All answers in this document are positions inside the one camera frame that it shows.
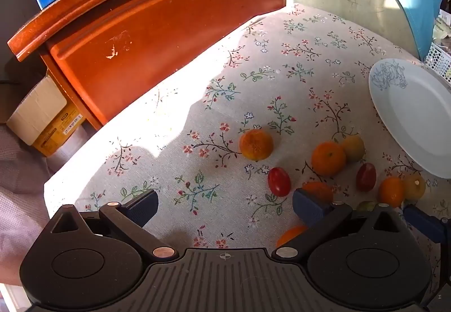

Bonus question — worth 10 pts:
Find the red-brown wooden cabinet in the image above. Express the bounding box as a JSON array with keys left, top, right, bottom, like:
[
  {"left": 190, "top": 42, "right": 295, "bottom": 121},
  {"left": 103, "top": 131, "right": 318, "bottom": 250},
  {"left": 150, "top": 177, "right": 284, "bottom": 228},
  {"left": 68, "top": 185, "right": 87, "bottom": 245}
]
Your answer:
[{"left": 7, "top": 0, "right": 286, "bottom": 126}]

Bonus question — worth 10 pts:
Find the small orange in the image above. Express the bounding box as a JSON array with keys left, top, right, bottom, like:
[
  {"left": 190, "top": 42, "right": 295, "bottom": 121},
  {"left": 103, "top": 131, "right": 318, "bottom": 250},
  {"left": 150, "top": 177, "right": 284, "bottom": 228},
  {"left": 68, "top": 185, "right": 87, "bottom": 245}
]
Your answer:
[
  {"left": 277, "top": 225, "right": 308, "bottom": 248},
  {"left": 302, "top": 182, "right": 334, "bottom": 204}
]

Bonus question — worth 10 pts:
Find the smooth round orange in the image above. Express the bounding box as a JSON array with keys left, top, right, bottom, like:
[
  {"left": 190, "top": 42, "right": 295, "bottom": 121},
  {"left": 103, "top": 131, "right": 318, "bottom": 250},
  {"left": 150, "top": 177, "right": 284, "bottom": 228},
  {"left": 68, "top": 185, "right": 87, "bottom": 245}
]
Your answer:
[{"left": 311, "top": 141, "right": 346, "bottom": 177}]

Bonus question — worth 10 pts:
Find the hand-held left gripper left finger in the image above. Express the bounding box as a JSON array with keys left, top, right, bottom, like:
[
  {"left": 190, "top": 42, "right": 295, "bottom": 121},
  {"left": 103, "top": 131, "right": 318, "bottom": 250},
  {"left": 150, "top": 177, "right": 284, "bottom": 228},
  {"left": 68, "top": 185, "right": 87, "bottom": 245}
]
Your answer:
[{"left": 51, "top": 189, "right": 178, "bottom": 261}]

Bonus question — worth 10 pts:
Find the lavender cloth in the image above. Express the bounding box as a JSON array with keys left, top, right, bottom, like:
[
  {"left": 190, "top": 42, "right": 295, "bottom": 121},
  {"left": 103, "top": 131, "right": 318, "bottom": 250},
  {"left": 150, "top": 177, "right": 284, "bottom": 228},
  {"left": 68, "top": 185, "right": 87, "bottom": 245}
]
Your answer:
[{"left": 0, "top": 125, "right": 59, "bottom": 286}]

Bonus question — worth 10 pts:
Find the yellow round fruit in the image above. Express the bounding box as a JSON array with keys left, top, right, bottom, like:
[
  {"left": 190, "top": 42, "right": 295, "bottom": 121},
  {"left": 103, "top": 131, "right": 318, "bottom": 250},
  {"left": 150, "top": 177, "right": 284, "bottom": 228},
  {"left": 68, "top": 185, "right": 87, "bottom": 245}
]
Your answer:
[{"left": 402, "top": 174, "right": 426, "bottom": 200}]

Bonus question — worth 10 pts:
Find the rough-skinned mandarin orange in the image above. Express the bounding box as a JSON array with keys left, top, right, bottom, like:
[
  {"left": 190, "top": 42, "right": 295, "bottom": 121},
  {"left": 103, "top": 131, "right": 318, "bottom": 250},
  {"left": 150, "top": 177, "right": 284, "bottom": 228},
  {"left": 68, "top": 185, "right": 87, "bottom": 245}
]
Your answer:
[{"left": 240, "top": 129, "right": 274, "bottom": 161}]

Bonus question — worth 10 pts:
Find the floral tablecloth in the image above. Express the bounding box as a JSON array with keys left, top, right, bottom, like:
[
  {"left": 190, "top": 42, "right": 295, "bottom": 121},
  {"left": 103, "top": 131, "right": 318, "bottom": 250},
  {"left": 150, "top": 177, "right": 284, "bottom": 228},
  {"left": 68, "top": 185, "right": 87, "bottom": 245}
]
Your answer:
[{"left": 44, "top": 4, "right": 451, "bottom": 298}]

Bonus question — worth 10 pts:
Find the white plastic basket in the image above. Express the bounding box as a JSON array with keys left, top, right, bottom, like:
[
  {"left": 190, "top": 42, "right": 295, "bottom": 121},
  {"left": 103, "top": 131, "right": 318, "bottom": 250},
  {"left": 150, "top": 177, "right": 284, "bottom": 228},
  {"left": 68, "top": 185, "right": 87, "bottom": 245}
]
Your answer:
[{"left": 425, "top": 25, "right": 451, "bottom": 83}]

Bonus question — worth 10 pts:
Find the snack bag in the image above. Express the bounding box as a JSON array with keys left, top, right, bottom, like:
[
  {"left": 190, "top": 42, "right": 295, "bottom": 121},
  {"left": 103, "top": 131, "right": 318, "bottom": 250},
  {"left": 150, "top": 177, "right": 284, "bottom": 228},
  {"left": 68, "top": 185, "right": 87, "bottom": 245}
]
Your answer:
[{"left": 435, "top": 11, "right": 451, "bottom": 43}]

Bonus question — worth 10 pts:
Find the white plate with blue flower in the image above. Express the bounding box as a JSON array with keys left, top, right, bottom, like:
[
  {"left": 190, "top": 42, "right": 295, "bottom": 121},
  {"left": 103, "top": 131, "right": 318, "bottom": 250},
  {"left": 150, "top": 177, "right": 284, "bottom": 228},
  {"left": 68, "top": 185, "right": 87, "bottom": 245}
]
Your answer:
[{"left": 369, "top": 58, "right": 451, "bottom": 179}]

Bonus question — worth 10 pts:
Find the yellow cardboard box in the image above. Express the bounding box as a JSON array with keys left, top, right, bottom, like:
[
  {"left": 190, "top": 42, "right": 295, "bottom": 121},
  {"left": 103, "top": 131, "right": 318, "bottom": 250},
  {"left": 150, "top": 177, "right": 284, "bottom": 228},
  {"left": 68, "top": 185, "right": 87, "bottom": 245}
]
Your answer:
[{"left": 6, "top": 76, "right": 87, "bottom": 158}]

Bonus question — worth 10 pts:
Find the orange-brown kumquat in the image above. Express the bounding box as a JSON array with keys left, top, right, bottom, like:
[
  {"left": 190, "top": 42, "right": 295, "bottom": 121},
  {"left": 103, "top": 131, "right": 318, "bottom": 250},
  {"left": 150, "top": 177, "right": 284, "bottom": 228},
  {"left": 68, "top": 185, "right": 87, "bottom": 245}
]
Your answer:
[{"left": 379, "top": 177, "right": 405, "bottom": 207}]

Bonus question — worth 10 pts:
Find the dark red cherry tomato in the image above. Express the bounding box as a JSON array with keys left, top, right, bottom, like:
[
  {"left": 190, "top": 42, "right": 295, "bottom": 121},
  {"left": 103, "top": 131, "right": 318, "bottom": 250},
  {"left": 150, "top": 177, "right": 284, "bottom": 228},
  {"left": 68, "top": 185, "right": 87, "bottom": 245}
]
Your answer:
[{"left": 356, "top": 163, "right": 377, "bottom": 192}]

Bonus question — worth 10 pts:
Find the bright red cherry tomato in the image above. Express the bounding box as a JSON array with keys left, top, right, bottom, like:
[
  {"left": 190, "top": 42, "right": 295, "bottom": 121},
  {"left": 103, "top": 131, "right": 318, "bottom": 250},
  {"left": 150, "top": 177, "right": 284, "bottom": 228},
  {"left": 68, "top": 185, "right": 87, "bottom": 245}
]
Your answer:
[{"left": 267, "top": 167, "right": 291, "bottom": 197}]

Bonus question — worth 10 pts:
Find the yellow-green round fruit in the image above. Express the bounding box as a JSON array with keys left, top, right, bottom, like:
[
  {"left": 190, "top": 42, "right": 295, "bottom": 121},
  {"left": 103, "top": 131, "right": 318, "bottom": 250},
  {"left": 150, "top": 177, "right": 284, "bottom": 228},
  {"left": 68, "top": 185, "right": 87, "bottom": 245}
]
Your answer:
[{"left": 340, "top": 135, "right": 365, "bottom": 162}]

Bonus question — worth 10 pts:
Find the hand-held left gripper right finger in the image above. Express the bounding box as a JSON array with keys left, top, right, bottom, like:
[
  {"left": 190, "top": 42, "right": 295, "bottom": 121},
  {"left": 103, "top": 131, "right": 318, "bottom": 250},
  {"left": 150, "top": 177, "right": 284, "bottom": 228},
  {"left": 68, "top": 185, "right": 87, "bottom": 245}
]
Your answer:
[{"left": 274, "top": 188, "right": 406, "bottom": 258}]

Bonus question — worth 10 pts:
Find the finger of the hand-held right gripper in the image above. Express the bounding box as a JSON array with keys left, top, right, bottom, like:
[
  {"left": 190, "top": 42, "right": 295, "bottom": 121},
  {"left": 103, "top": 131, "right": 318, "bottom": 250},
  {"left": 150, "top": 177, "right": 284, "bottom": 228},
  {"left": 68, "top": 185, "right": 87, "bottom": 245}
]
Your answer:
[{"left": 403, "top": 204, "right": 451, "bottom": 243}]

